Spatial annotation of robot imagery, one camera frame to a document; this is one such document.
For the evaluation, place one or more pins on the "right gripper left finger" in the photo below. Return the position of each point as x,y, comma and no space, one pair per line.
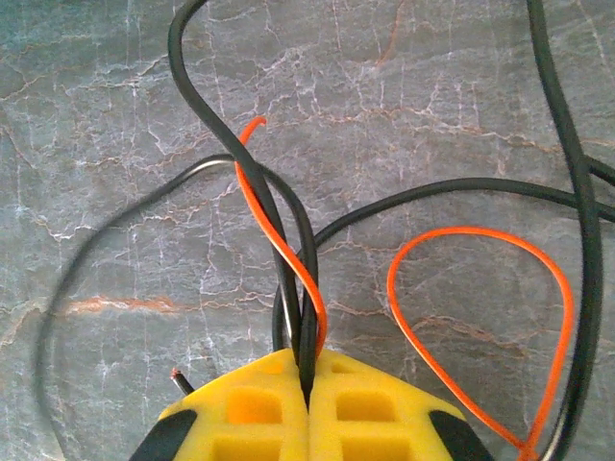
250,432

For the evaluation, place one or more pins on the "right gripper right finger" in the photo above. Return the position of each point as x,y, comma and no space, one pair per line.
375,432

